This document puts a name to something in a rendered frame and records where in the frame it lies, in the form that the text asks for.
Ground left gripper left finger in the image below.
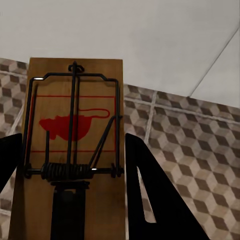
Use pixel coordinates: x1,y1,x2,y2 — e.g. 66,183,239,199
0,133,22,193

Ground mousetrap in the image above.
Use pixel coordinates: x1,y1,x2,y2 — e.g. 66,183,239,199
8,57,126,240

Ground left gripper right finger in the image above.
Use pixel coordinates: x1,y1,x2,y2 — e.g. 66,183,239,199
125,133,210,240

